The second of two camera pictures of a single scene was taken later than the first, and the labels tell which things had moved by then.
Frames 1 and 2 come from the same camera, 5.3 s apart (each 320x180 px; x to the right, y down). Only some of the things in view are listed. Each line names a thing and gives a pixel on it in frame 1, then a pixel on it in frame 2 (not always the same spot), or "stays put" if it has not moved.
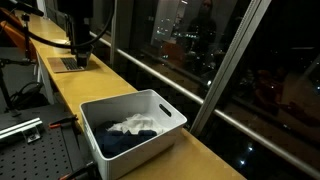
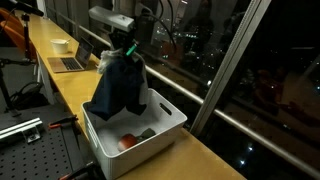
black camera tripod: [26, 10] stays put
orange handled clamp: [58, 124] stays put
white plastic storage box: [147, 102] stays put
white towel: [135, 124] -> [110, 55]
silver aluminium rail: [30, 128] stays put
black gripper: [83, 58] -> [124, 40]
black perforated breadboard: [58, 151] stays put
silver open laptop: [64, 64] stays put
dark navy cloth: [113, 142] -> [118, 86]
